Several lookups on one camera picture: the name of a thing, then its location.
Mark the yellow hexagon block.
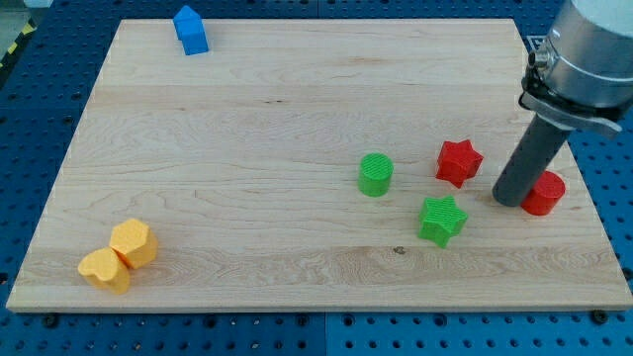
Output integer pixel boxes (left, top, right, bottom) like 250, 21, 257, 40
109, 219, 158, 269

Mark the green star block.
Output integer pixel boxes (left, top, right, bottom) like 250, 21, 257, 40
418, 196, 469, 248

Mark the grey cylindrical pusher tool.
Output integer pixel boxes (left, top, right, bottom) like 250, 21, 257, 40
493, 115, 573, 207

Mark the yellow heart block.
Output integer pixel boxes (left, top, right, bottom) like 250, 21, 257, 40
77, 247, 131, 295

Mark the blue house-shaped block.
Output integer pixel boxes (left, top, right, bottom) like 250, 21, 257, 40
172, 5, 209, 55

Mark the light wooden board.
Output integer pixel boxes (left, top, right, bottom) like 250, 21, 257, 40
7, 19, 632, 313

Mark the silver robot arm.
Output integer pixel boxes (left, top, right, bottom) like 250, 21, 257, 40
519, 0, 632, 138

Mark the red star block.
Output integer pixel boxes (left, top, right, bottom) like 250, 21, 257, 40
435, 139, 484, 188

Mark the red cylinder block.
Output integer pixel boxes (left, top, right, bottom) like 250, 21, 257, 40
520, 171, 566, 216

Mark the green cylinder block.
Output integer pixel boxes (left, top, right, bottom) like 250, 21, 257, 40
357, 152, 394, 197

